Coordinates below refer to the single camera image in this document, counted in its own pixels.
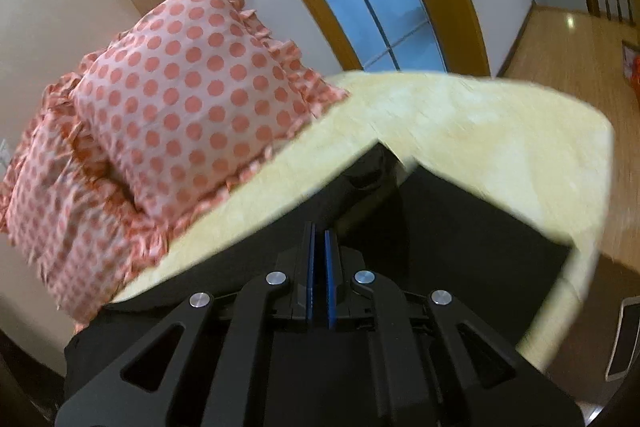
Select black pants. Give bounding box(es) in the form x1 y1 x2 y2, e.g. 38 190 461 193
63 144 573 397

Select white tablet device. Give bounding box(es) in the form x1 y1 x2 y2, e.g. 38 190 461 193
605 297 640 381

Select left polka dot pillow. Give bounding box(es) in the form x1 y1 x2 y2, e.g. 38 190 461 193
1 72 168 325

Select polka dot pillow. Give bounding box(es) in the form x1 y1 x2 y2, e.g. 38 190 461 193
1 72 168 325
74 0 345 223

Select yellow patterned bed sheet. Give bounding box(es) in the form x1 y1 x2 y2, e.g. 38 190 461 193
117 72 614 369

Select right polka dot pillow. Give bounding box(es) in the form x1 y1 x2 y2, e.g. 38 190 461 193
74 0 345 223

